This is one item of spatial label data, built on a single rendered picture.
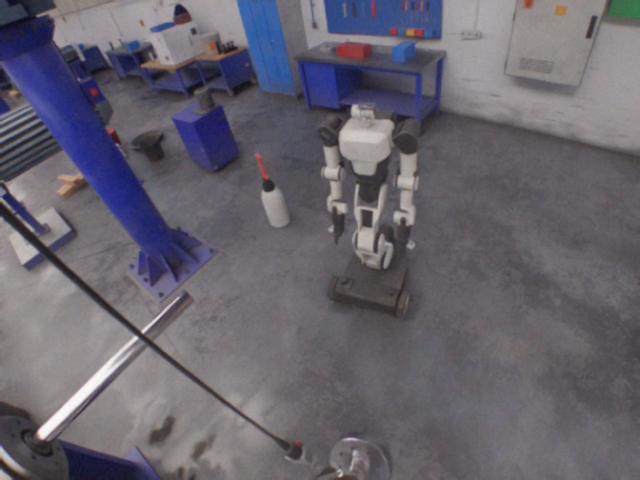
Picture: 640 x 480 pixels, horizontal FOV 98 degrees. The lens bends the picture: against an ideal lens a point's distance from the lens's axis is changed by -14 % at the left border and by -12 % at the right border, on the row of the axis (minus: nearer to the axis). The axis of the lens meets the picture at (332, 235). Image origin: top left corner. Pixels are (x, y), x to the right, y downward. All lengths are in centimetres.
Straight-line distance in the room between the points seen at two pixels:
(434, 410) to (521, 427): 51
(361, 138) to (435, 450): 179
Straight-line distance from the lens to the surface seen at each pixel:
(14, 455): 150
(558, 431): 241
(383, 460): 112
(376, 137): 164
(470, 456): 222
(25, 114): 470
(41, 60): 257
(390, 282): 243
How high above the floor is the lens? 215
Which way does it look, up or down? 45 degrees down
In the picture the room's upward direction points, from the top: 11 degrees counter-clockwise
